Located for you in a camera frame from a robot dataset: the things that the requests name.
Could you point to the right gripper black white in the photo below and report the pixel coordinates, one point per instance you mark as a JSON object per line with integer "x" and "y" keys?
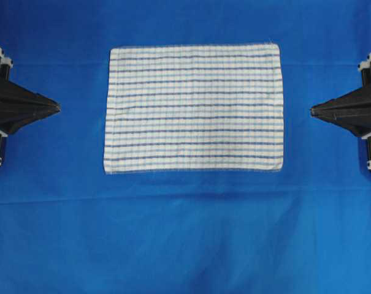
{"x": 358, "y": 122}

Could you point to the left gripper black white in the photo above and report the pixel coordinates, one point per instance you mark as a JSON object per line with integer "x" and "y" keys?
{"x": 10, "y": 123}

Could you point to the blue white striped towel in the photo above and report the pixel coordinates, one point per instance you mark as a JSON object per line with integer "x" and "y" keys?
{"x": 194, "y": 107}

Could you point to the blue table cloth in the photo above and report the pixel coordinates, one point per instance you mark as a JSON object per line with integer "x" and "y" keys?
{"x": 68, "y": 227}

